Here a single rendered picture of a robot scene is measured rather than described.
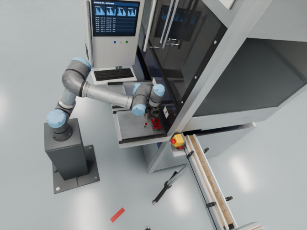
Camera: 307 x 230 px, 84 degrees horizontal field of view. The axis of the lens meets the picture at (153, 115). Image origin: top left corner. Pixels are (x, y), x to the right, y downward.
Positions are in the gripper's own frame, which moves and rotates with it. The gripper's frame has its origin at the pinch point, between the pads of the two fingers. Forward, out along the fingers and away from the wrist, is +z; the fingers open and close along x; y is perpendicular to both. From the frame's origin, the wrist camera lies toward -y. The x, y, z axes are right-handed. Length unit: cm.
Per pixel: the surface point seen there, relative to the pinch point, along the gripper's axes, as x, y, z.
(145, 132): -0.5, 6.1, 13.2
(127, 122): -13.5, -5.8, 13.2
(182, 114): 16.4, 14.0, -21.0
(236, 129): 90, 15, 13
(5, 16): -179, -325, 102
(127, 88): -7.0, -43.6, 13.2
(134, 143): -11.5, 14.7, 13.4
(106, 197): -35, 32, 101
